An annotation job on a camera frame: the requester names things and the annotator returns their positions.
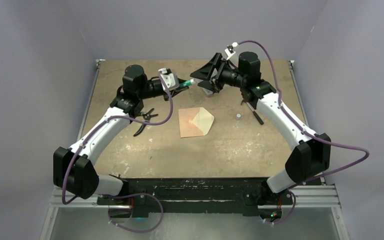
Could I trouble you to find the green and white marker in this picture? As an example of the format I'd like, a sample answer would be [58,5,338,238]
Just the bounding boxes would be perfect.
[179,79,196,88]

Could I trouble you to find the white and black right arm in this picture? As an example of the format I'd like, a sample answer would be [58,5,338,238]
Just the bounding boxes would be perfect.
[190,51,331,204]

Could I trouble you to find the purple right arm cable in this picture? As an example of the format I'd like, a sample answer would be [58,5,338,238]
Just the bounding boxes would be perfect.
[236,40,371,226]

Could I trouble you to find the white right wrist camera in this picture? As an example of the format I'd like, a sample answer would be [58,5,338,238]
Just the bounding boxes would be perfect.
[224,42,239,62]

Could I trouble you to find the black pruning shears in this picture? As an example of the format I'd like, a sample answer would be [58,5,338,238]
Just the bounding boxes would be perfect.
[132,107,159,138]

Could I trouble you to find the small black hammer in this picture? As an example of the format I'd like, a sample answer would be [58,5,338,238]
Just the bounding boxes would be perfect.
[240,100,264,125]

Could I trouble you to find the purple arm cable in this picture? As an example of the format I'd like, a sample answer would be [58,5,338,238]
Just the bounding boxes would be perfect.
[236,40,371,226]
[61,71,175,234]

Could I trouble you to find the pink and cream envelope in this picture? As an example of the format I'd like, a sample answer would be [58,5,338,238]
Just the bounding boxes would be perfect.
[178,107,215,138]

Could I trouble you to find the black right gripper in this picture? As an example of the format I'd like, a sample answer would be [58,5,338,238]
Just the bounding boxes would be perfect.
[190,53,246,94]

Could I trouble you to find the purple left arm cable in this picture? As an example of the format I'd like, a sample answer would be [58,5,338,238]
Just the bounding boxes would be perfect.
[61,71,175,234]

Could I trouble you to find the aluminium extrusion frame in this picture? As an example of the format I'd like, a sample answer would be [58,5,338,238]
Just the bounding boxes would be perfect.
[53,56,333,226]

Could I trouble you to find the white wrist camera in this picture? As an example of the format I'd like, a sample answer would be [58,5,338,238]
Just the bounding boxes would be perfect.
[158,68,180,91]
[224,42,239,62]

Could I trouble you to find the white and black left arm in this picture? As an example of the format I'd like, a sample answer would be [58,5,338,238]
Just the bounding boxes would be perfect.
[53,64,194,205]

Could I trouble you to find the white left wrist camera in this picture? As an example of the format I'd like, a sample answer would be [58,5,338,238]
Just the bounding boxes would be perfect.
[158,68,180,91]

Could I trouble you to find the clear plastic organizer box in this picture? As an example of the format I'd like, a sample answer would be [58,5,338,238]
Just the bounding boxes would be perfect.
[202,88,215,98]

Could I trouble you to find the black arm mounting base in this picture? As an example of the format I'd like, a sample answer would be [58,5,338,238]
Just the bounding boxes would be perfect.
[95,177,294,218]

